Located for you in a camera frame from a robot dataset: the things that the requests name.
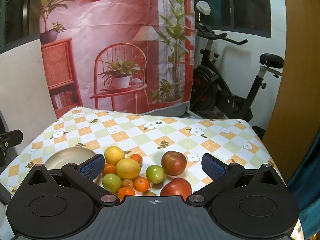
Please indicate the checked flower tablecloth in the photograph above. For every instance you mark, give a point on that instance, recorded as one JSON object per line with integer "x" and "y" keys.
{"x": 175, "y": 135}

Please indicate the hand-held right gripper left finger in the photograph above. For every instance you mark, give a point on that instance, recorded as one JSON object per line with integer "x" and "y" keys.
{"x": 92, "y": 168}

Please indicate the oblong yellow lemon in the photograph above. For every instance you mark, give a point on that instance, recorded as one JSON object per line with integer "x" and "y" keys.
{"x": 128, "y": 168}

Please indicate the wooden door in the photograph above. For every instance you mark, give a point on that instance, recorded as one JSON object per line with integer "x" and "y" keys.
{"x": 297, "y": 80}

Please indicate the pink printed backdrop cloth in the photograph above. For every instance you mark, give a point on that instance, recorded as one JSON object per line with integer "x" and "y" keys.
{"x": 120, "y": 17}

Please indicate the green round fruit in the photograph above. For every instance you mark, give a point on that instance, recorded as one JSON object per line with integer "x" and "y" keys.
{"x": 111, "y": 182}
{"x": 155, "y": 173}

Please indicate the beige bowl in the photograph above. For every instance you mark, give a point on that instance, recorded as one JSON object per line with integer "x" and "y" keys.
{"x": 67, "y": 156}

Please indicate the small brown longan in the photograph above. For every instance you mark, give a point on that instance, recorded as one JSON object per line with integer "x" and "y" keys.
{"x": 151, "y": 193}
{"x": 127, "y": 183}

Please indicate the black exercise bike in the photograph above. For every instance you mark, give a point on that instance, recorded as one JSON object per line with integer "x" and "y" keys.
{"x": 215, "y": 80}

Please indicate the blue curtain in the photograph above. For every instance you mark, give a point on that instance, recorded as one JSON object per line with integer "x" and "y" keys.
{"x": 307, "y": 187}

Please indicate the orange tangerine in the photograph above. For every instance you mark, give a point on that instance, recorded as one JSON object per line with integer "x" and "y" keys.
{"x": 125, "y": 193}
{"x": 136, "y": 158}
{"x": 108, "y": 169}
{"x": 141, "y": 183}

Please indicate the round yellow lemon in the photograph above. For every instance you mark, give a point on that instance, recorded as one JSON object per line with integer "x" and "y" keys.
{"x": 114, "y": 154}

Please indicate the red apple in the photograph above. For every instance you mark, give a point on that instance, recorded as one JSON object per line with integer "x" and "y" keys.
{"x": 176, "y": 187}
{"x": 174, "y": 163}

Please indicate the white cloth cap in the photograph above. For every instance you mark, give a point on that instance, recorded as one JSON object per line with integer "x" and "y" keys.
{"x": 203, "y": 7}

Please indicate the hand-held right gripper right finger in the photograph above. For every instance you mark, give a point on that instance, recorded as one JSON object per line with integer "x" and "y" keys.
{"x": 213, "y": 167}

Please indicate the white marble panel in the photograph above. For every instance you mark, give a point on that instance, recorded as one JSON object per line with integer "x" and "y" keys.
{"x": 22, "y": 85}

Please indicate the dark window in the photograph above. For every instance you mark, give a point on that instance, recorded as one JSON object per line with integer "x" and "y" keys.
{"x": 17, "y": 10}
{"x": 240, "y": 2}

